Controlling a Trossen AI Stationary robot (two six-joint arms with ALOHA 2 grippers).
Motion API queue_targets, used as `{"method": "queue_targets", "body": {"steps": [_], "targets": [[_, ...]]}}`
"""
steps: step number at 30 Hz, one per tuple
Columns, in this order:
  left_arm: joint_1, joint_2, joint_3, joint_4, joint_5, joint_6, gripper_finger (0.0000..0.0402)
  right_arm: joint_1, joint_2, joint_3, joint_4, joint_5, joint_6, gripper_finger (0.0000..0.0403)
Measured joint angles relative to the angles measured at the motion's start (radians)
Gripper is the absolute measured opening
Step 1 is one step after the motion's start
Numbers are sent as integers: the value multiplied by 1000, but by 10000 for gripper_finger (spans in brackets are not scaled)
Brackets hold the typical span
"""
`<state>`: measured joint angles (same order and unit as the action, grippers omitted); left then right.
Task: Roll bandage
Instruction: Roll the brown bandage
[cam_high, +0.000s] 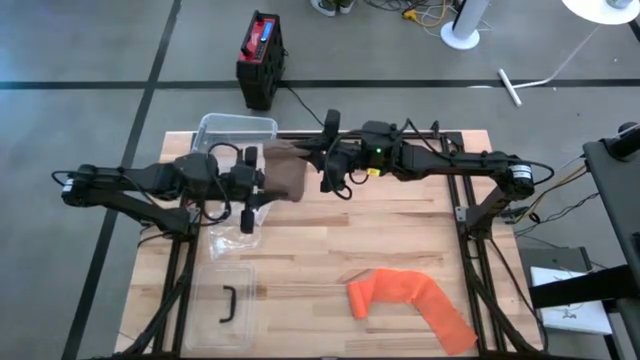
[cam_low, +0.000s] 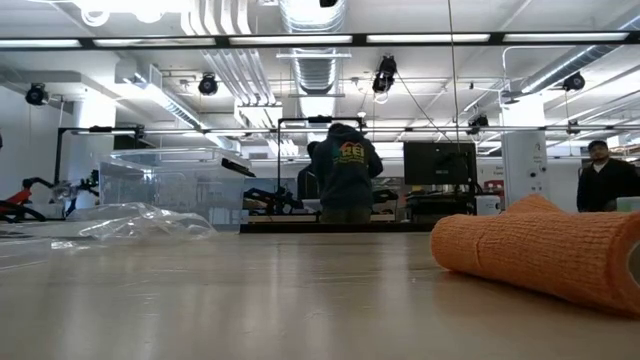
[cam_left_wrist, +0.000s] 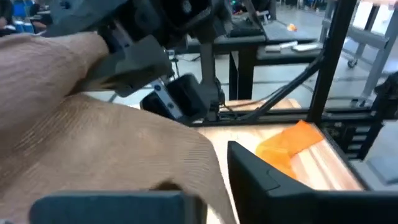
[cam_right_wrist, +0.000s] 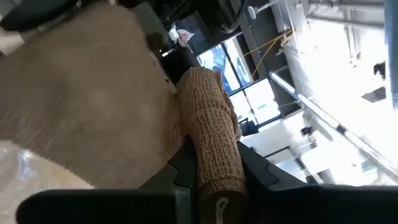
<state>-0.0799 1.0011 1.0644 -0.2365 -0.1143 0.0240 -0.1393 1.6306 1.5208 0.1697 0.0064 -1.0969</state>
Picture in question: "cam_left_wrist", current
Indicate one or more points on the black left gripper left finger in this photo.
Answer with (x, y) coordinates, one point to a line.
(118, 207)

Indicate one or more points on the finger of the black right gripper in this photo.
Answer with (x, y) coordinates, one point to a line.
(192, 99)
(140, 67)

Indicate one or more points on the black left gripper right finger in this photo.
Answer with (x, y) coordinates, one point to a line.
(280, 202)

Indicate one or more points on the brown elastic bandage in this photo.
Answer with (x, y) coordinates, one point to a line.
(93, 143)

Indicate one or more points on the orange elastic bandage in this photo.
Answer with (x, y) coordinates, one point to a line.
(289, 146)

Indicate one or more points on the black desk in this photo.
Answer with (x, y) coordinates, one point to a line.
(248, 40)

